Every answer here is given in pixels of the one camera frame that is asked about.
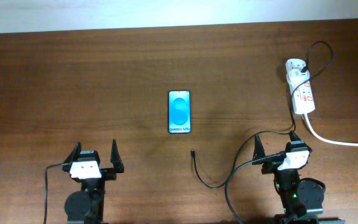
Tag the white power strip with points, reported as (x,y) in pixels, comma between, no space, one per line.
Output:
(302,99)

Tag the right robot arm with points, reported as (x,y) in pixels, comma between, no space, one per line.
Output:
(301,198)

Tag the blue Samsung Galaxy smartphone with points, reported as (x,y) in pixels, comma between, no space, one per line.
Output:
(179,112)

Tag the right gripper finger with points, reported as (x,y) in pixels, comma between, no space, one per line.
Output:
(293,136)
(258,148)

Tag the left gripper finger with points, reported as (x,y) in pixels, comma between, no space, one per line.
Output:
(115,157)
(73,156)

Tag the white USB wall charger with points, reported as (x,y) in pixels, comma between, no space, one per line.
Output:
(295,76)

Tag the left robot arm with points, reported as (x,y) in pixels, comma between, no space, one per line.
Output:
(87,205)

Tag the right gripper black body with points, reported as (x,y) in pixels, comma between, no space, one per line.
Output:
(271,167)

